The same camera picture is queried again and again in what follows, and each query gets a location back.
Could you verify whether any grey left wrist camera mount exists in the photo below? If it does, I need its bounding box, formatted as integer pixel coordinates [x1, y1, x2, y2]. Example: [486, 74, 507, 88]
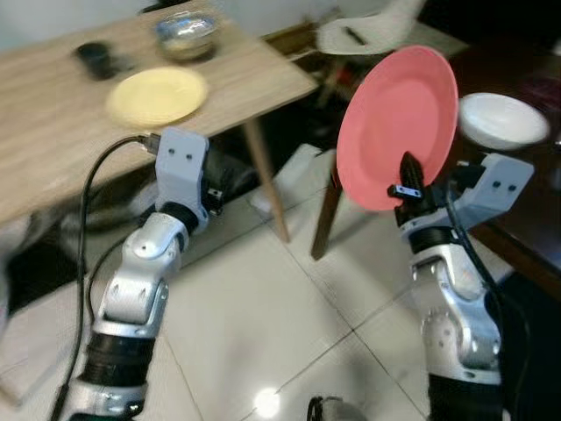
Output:
[153, 127, 211, 216]

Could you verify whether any white plastic chair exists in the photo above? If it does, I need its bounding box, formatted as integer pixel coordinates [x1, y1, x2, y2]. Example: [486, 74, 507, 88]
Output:
[314, 0, 430, 108]

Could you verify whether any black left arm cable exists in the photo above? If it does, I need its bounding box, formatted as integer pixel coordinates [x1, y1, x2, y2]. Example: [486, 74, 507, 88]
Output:
[48, 133, 163, 421]

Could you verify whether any dark wooden table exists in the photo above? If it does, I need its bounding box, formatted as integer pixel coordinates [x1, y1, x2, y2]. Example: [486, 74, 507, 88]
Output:
[311, 35, 561, 303]

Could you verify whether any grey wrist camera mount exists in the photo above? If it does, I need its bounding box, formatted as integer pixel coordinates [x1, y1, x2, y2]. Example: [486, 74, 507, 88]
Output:
[447, 153, 536, 231]
[153, 127, 211, 216]

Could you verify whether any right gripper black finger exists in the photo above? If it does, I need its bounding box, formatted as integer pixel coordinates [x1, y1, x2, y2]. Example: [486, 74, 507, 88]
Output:
[399, 151, 426, 207]

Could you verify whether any light wooden table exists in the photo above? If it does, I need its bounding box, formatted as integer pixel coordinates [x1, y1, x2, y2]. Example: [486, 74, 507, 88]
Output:
[0, 7, 321, 245]

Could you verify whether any black cup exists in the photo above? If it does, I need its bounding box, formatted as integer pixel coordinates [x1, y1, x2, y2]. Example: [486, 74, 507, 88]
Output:
[75, 41, 132, 82]

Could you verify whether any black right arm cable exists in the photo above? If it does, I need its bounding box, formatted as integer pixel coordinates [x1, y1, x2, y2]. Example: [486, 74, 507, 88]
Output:
[443, 184, 534, 421]

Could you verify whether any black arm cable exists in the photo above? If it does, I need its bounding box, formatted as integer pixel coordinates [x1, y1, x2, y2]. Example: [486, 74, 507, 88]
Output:
[48, 133, 163, 421]
[443, 184, 534, 421]

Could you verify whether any pink plate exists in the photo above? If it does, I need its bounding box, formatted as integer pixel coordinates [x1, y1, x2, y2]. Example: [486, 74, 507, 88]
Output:
[336, 46, 459, 212]

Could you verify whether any grey robot leg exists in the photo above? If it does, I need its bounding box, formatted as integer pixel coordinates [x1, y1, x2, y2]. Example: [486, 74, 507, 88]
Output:
[305, 396, 352, 421]

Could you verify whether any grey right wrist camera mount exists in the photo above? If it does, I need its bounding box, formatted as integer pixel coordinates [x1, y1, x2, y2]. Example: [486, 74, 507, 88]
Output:
[447, 153, 536, 231]

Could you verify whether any yellow plate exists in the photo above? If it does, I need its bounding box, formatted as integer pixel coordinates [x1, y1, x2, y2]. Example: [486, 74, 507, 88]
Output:
[107, 66, 209, 129]

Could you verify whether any white bowl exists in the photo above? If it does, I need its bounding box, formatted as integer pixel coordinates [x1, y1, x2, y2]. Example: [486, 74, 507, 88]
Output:
[458, 92, 551, 152]

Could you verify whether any shiny metal bowl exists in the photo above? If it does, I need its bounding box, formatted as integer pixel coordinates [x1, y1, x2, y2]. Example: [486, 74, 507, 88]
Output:
[155, 11, 220, 62]

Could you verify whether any brown wooden shelf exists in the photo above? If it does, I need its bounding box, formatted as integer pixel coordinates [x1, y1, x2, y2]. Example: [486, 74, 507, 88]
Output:
[263, 24, 321, 62]

